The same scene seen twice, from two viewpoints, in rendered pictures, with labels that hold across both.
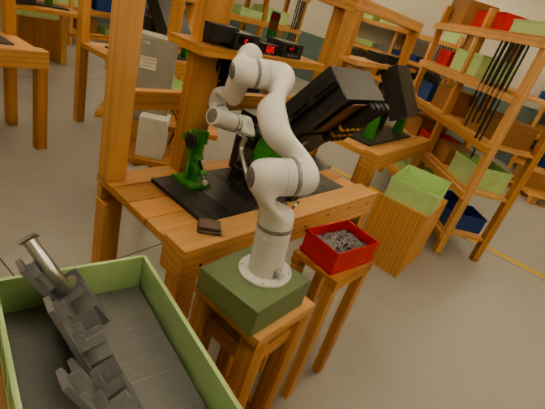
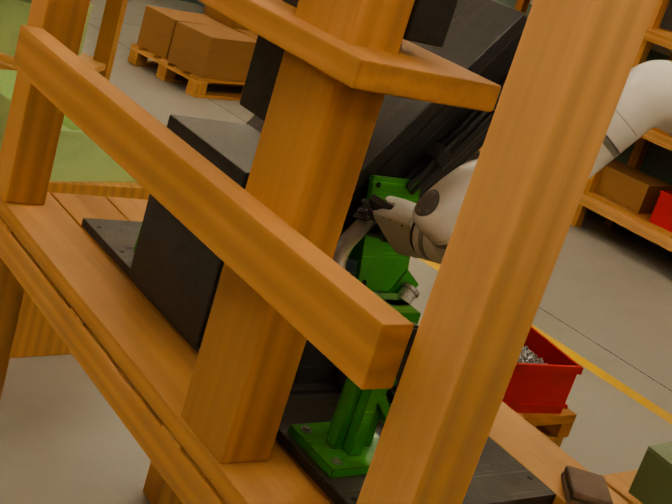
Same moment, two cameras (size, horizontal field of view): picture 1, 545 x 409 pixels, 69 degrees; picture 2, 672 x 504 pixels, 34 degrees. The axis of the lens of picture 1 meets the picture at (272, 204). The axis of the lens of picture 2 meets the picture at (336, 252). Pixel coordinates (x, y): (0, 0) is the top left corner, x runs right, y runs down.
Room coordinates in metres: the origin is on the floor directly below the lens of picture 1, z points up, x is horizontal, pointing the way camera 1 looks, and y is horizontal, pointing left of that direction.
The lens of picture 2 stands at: (1.51, 1.99, 1.74)
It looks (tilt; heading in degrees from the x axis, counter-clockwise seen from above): 18 degrees down; 284
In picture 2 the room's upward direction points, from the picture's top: 18 degrees clockwise
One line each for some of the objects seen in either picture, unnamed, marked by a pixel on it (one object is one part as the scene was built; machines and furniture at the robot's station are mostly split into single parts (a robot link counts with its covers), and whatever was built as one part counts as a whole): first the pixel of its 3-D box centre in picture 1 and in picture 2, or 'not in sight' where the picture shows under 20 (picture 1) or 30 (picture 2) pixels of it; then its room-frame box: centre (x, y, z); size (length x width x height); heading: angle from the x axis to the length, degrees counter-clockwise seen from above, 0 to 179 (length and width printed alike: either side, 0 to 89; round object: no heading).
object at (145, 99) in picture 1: (229, 101); (160, 161); (2.24, 0.40, 1.23); 1.30 x 0.05 x 0.09; 144
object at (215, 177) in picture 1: (259, 184); (288, 342); (2.02, 0.10, 0.89); 1.10 x 0.42 x 0.02; 144
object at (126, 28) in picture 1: (243, 81); (217, 88); (2.20, 0.34, 1.37); 1.49 x 0.09 x 0.97; 144
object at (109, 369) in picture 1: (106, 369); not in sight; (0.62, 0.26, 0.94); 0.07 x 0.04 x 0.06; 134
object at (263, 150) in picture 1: (272, 142); (378, 227); (1.92, 0.09, 1.17); 0.13 x 0.12 x 0.20; 144
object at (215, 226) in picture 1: (209, 226); (587, 490); (1.41, 0.22, 0.91); 0.10 x 0.08 x 0.03; 104
